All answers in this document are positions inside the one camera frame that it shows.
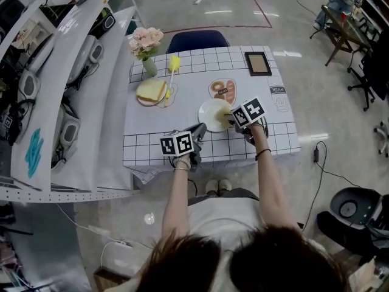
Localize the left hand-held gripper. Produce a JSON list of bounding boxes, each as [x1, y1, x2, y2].
[[160, 123, 208, 173]]

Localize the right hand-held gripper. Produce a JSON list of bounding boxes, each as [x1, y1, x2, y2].
[[221, 97, 268, 145]]

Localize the white plate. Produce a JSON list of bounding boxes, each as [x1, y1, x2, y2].
[[198, 98, 236, 133]]

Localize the pink plate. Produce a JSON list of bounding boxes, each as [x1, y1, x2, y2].
[[136, 86, 170, 108]]

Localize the person's left forearm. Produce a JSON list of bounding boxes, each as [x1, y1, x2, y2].
[[160, 169, 191, 240]]

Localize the person's right forearm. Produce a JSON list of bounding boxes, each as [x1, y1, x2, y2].
[[252, 125, 300, 234]]

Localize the checked white tablecloth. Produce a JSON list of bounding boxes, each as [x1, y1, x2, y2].
[[122, 46, 301, 185]]

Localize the bread slices on plate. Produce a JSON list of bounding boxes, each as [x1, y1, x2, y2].
[[135, 79, 168, 103]]

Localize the person's grey trousers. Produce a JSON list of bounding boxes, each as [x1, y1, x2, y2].
[[188, 187, 259, 202]]

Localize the yellow bottle brush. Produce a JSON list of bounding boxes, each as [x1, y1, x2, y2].
[[164, 55, 182, 108]]

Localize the green vase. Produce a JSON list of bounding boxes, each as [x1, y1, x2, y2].
[[142, 56, 158, 78]]

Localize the blue chair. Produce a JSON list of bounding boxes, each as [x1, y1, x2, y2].
[[166, 30, 230, 54]]

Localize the person's white shirt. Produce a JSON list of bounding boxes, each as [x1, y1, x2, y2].
[[185, 196, 267, 292]]

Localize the pink flower bouquet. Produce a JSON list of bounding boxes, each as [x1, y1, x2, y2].
[[129, 27, 164, 61]]

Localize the white grey-faced device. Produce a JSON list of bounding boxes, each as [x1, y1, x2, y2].
[[59, 119, 80, 151], [88, 40, 105, 63], [18, 70, 42, 102]]

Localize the white metal shelf rack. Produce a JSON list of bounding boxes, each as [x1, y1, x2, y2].
[[0, 0, 143, 203]]

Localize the black radio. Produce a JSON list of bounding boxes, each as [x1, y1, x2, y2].
[[88, 7, 116, 39]]

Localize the dark glass-top side table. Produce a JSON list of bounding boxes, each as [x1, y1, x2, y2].
[[309, 4, 376, 67]]

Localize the black office chair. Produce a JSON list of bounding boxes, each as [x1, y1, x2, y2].
[[348, 36, 389, 112]]

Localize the grey shell chair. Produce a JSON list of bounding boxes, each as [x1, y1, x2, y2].
[[329, 187, 385, 228]]

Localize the bundle of teal tubes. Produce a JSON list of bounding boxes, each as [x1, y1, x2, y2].
[[25, 128, 45, 178]]

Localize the wooden box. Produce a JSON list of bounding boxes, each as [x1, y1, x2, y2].
[[92, 266, 139, 292]]

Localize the black picture frame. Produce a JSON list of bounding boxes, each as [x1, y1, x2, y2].
[[244, 51, 273, 77]]

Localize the black power adapter cable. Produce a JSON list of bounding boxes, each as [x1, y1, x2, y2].
[[303, 141, 362, 234]]

